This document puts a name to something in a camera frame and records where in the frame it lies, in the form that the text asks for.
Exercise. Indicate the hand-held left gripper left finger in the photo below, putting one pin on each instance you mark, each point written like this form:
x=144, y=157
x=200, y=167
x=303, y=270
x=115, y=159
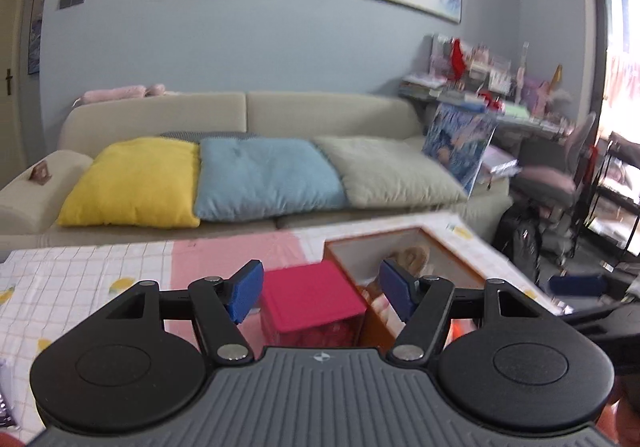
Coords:
x=245, y=291

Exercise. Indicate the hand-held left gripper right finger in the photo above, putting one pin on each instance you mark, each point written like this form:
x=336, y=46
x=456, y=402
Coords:
x=397, y=288

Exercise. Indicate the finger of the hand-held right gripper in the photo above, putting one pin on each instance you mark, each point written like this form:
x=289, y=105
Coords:
x=610, y=322
x=575, y=285

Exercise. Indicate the wooden box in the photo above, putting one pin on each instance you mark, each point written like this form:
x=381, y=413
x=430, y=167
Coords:
x=450, y=257

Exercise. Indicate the tan plush toy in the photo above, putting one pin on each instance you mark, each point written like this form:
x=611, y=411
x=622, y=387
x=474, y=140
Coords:
x=412, y=258

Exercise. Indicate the red box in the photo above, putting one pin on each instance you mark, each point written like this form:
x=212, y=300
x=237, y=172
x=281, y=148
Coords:
x=310, y=292

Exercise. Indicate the black backpack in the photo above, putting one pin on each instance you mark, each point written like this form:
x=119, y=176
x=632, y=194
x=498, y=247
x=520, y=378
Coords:
x=517, y=242

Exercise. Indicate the black metal rack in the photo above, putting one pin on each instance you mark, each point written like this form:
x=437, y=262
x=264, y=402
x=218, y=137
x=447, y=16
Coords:
x=607, y=187

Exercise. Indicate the chair with pink cushion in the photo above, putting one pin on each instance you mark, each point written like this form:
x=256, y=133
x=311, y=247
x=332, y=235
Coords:
x=545, y=182

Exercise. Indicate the light blue pillow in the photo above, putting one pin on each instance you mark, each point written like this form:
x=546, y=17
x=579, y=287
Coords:
x=265, y=177

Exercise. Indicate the grey green pillow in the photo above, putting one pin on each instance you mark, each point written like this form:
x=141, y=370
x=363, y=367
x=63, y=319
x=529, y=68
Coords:
x=390, y=172

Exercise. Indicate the pink clear plastic bag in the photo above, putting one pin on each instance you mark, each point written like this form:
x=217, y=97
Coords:
x=500, y=162

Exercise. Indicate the blue patterned picture board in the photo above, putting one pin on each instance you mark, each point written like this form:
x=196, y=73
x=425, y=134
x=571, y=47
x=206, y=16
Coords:
x=457, y=147

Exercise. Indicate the yellow pillow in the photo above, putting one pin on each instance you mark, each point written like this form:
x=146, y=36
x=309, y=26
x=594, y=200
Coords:
x=130, y=182

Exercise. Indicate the grey knitted blanket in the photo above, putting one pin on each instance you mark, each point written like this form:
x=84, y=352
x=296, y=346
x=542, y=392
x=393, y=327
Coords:
x=210, y=134

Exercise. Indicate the checked lemon print tablecloth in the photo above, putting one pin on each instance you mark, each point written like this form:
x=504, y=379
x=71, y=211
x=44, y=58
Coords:
x=75, y=267

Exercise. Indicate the beige sofa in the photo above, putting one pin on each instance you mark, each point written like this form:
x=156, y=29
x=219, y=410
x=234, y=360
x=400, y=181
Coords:
x=310, y=114

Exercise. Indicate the cluttered side desk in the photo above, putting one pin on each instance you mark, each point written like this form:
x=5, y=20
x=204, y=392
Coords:
x=480, y=77

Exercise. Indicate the pink plush toy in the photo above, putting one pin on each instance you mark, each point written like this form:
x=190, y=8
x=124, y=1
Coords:
x=120, y=93

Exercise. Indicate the small brown holder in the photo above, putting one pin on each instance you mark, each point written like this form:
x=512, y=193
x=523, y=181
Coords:
x=41, y=173

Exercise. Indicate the glass balcony door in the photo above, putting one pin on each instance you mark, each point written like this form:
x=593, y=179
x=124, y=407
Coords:
x=620, y=37

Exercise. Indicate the dark purple packet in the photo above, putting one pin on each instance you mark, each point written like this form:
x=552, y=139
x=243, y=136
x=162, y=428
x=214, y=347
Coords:
x=6, y=392

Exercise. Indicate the cream door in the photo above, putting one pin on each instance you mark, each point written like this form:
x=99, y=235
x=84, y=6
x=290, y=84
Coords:
x=10, y=77

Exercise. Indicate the narrow framed wall picture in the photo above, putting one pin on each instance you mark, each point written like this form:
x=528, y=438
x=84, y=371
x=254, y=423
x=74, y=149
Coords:
x=39, y=17

